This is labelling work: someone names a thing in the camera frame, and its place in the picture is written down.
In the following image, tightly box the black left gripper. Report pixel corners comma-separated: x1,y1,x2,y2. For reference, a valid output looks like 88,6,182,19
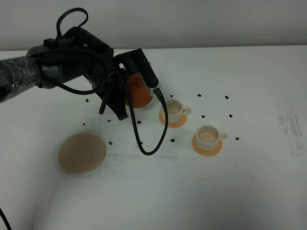
27,27,128,120

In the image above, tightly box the brown clay teapot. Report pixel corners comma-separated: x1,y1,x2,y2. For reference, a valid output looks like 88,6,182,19
126,73,153,108

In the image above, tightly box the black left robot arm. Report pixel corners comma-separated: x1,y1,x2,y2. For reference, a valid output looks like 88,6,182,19
0,27,128,120

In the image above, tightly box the beige round teapot coaster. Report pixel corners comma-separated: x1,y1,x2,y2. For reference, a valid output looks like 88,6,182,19
57,133,106,174

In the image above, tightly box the white teacup rear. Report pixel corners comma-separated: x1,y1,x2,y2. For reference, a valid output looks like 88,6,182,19
160,99,191,123

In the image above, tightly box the white teacup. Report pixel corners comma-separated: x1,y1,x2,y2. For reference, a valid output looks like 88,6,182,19
160,99,191,123
195,125,228,151

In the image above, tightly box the orange coaster rear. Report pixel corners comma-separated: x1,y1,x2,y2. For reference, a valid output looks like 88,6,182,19
158,112,188,128

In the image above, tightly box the orange coaster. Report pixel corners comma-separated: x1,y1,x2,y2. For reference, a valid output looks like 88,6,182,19
158,112,188,128
191,135,223,157

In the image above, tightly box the white teacup front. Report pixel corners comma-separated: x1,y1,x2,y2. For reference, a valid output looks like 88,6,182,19
195,125,228,151

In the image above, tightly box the orange coaster front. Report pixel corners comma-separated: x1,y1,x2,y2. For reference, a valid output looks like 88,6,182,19
191,135,223,157

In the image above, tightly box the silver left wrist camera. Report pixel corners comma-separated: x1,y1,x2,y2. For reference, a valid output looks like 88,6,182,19
139,72,161,96

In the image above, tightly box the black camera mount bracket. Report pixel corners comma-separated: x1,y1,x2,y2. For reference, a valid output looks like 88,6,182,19
113,48,154,78

